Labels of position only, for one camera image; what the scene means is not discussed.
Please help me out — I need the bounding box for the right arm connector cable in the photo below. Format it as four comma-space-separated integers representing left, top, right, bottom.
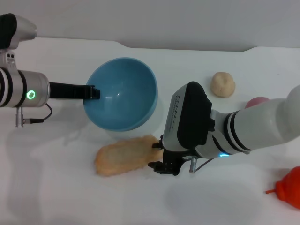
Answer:
189, 156, 215, 173

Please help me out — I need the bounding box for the left arm connector cable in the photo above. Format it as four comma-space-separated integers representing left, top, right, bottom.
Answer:
15, 103, 53, 128

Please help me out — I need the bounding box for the long rectangular toast bread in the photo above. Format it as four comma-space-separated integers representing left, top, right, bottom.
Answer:
94, 135, 164, 176

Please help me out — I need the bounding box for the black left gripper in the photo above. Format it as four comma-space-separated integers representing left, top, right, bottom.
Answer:
48, 82, 101, 101

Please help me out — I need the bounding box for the blue bowl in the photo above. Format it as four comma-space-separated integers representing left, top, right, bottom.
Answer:
86, 57, 158, 132

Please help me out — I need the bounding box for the beige round bun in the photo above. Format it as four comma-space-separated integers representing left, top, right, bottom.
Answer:
210, 72, 236, 98

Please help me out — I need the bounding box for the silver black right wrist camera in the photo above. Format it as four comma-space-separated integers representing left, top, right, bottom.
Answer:
161, 81, 216, 150

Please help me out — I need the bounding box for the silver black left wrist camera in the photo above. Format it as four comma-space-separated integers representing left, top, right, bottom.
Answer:
0, 13, 38, 50

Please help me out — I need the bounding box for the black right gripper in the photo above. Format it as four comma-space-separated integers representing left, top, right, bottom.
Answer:
149, 140, 196, 176

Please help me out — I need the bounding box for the arm connector cable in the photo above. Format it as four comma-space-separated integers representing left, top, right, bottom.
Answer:
189, 156, 215, 173
15, 103, 53, 128

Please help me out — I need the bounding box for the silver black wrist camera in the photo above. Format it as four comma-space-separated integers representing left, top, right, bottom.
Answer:
161, 81, 216, 150
0, 13, 38, 50

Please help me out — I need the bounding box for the red orange plastic toy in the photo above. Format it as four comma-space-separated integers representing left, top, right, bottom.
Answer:
266, 165, 300, 210

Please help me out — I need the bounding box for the pink peach bun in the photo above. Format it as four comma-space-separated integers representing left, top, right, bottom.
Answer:
245, 97, 270, 109

